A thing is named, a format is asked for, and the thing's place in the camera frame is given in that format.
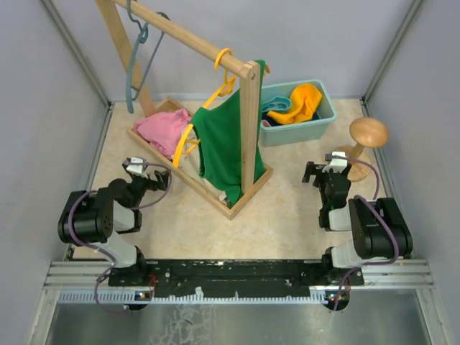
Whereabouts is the pink cloth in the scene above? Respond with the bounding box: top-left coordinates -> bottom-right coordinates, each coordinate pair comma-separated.
134,109 -> 192,159

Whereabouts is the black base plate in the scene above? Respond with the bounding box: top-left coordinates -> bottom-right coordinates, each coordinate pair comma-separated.
109,259 -> 341,298

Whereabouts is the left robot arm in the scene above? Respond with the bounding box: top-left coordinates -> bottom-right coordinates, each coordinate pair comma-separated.
57,157 -> 172,285

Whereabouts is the dark blue bucket hat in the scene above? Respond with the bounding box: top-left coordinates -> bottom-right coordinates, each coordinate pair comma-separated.
262,112 -> 320,127

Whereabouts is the wooden hat stand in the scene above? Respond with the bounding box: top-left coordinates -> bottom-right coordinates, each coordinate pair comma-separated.
334,117 -> 389,163

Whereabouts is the grey-blue hanger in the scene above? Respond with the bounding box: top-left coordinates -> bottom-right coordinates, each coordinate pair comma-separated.
124,0 -> 170,114

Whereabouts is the aluminium rail frame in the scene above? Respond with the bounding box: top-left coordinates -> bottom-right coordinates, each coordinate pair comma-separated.
44,259 -> 433,311

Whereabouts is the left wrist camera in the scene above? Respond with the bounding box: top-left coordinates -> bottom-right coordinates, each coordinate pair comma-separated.
122,157 -> 147,178

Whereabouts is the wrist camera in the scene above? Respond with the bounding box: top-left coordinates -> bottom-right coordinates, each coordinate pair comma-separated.
122,157 -> 147,178
322,151 -> 348,173

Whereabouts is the wooden clothes rack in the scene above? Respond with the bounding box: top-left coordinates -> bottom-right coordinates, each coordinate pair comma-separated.
96,1 -> 272,220

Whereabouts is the light teal plastic bin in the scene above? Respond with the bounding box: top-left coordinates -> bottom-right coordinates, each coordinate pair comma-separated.
259,79 -> 337,147

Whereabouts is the green shirt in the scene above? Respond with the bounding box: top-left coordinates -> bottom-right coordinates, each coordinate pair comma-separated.
189,59 -> 271,209

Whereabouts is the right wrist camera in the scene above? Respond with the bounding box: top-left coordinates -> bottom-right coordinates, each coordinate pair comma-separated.
322,151 -> 348,173

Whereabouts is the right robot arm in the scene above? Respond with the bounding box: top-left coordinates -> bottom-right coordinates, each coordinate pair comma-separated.
302,159 -> 413,285

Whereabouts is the turquoise bucket hat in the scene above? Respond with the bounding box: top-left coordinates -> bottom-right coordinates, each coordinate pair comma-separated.
262,96 -> 291,113

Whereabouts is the yellow hanger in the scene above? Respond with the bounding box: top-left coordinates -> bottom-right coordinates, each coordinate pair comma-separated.
172,69 -> 236,167

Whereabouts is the orange bucket hat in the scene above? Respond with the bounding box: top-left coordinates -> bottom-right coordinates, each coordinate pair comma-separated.
267,83 -> 323,125

